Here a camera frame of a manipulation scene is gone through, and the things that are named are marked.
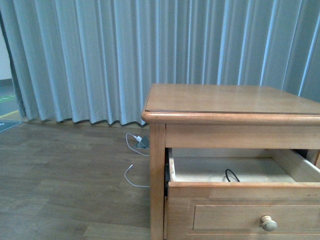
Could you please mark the wooden drawer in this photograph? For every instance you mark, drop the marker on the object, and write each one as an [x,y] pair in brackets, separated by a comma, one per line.
[241,194]

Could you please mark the grey pop-up floor socket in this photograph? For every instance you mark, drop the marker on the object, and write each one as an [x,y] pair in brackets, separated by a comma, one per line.
[144,143]

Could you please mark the wooden nightstand cabinet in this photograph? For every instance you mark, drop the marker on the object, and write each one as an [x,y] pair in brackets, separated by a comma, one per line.
[192,116]

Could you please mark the white plug in floor socket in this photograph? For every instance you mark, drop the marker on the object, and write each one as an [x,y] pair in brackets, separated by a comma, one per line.
[137,138]

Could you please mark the grey pleated curtain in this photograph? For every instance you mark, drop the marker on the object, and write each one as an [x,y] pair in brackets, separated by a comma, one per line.
[96,60]

